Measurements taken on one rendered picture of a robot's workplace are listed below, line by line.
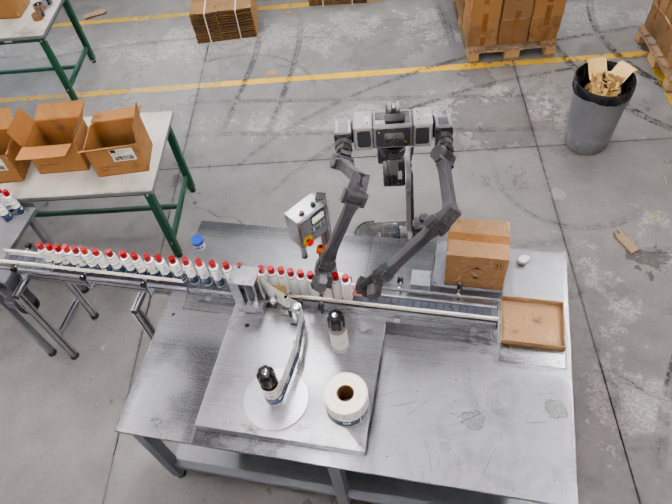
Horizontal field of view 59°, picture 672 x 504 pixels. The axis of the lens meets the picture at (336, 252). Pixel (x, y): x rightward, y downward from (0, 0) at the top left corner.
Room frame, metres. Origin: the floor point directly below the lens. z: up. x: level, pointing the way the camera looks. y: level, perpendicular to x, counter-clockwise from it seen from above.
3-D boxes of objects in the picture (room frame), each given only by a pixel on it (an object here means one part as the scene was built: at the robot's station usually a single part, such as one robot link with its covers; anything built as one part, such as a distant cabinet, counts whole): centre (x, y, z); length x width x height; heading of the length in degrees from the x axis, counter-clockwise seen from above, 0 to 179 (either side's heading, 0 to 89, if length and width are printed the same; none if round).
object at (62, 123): (3.23, 1.72, 0.96); 0.53 x 0.45 x 0.37; 175
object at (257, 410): (1.19, 0.38, 0.89); 0.31 x 0.31 x 0.01
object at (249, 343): (1.32, 0.29, 0.86); 0.80 x 0.67 x 0.05; 72
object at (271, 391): (1.19, 0.38, 1.04); 0.09 x 0.09 x 0.29
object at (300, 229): (1.82, 0.11, 1.38); 0.17 x 0.10 x 0.19; 127
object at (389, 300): (1.71, 0.03, 0.86); 1.65 x 0.08 x 0.04; 72
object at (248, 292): (1.75, 0.47, 1.01); 0.14 x 0.13 x 0.26; 72
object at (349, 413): (1.10, 0.05, 0.95); 0.20 x 0.20 x 0.14
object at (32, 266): (2.13, 1.38, 0.47); 1.17 x 0.38 x 0.94; 72
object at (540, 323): (1.41, -0.91, 0.85); 0.30 x 0.26 x 0.04; 72
